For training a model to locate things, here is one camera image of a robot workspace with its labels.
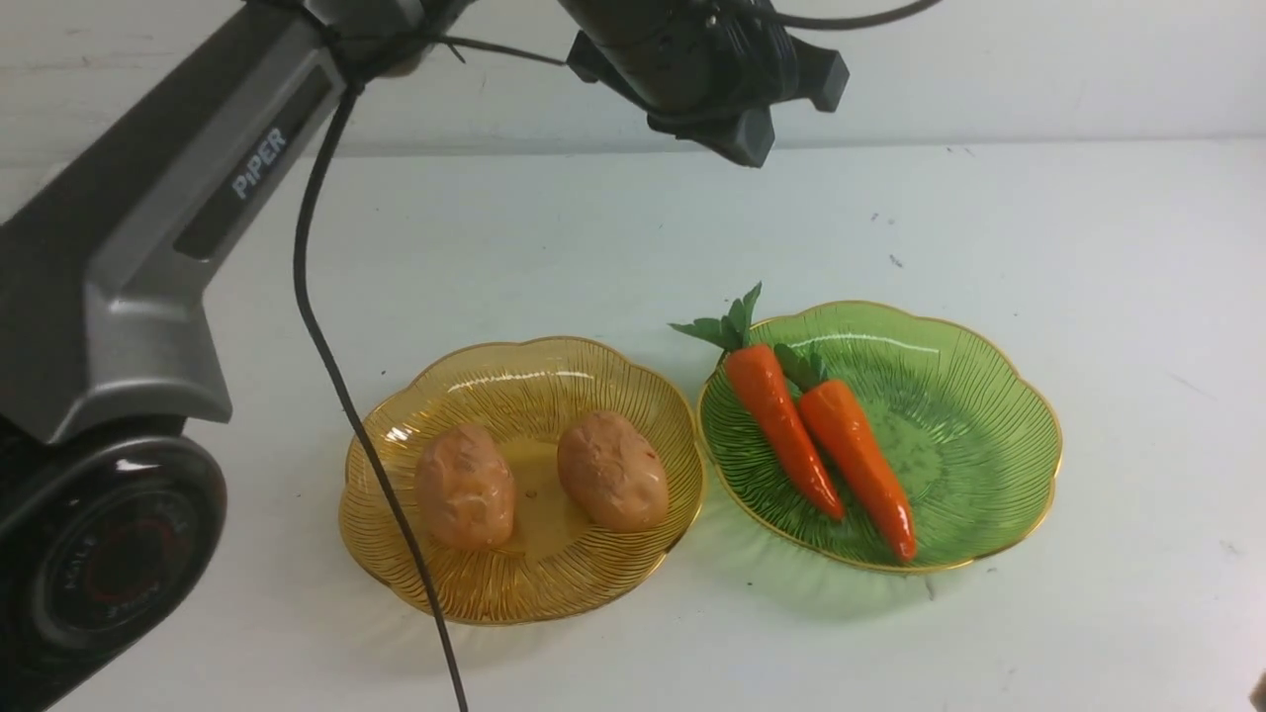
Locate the orange toy carrot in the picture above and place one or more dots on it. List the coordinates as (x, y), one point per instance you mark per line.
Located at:
(760, 385)
(834, 417)

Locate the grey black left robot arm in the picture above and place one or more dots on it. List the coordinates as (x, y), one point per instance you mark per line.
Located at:
(111, 514)

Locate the brown toy potato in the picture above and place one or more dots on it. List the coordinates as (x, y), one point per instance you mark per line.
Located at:
(613, 473)

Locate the green ribbed plastic plate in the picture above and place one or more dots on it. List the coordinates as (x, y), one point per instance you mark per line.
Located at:
(976, 447)

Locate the amber ribbed plastic plate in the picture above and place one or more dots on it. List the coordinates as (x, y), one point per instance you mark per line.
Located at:
(557, 563)

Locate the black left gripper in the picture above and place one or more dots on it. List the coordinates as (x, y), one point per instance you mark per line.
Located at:
(692, 63)

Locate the orange-brown toy potato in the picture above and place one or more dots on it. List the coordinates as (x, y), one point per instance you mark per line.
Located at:
(464, 489)

